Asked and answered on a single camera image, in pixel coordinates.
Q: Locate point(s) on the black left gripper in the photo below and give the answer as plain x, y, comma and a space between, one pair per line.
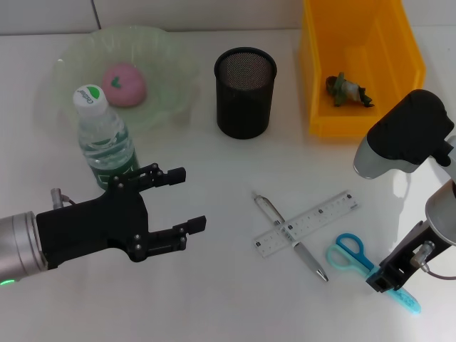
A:
92, 228

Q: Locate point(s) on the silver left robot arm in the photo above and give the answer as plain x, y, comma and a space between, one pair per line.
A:
18, 246

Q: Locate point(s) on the black mesh pen holder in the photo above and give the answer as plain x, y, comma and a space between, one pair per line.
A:
244, 103

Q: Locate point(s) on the green label water bottle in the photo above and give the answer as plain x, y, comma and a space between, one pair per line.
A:
105, 142

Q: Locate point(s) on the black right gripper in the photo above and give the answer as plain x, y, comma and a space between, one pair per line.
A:
409, 253

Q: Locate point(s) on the blue cyan scissors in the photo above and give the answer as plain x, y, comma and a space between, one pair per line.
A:
351, 249

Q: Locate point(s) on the pink toy peach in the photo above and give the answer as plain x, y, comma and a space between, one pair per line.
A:
130, 87

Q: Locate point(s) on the translucent green fruit plate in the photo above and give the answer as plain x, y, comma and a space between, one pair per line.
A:
164, 71

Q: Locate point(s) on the small green toy figure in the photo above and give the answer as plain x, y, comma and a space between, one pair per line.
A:
347, 90

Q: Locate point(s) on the clear plastic ruler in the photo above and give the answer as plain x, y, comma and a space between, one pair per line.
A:
320, 215

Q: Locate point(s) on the silver ballpoint pen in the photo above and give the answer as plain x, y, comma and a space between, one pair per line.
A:
306, 256

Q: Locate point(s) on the yellow plastic bin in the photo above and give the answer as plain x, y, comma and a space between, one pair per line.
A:
360, 42

